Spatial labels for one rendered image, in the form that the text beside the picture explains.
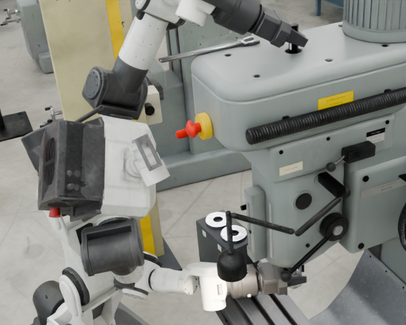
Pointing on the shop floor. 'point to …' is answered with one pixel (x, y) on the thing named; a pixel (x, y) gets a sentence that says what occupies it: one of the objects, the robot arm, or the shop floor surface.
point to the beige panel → (93, 16)
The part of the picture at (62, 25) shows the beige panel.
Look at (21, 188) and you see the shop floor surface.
